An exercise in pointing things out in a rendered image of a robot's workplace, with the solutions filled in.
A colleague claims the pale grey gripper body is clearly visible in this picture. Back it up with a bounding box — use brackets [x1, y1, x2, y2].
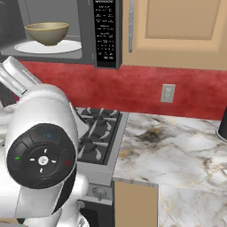
[0, 56, 43, 98]

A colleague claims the olive green bowl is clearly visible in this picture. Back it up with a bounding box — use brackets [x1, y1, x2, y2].
[24, 21, 70, 47]

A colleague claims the white microwave turntable plate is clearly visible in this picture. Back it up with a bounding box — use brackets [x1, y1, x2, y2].
[13, 39, 82, 55]

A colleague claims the grey microwave oven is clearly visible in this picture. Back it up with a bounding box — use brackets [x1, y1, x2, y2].
[0, 0, 123, 70]

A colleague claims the steel stove with black hob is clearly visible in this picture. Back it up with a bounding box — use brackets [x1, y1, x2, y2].
[70, 106, 130, 227]

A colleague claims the silver stove knob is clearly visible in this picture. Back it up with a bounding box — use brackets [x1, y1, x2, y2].
[90, 185, 108, 202]

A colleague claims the tan base cupboard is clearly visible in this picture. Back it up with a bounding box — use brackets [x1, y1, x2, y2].
[113, 180, 160, 227]

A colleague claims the black round container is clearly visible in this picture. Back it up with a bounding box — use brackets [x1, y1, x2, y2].
[215, 106, 227, 142]

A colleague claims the silver cupboard handle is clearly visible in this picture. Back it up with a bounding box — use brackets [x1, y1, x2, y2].
[128, 0, 135, 54]

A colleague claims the grey wall socket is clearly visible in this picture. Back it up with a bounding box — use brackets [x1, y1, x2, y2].
[160, 83, 176, 104]

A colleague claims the tan wall cupboard door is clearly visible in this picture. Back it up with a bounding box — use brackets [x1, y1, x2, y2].
[122, 0, 227, 72]

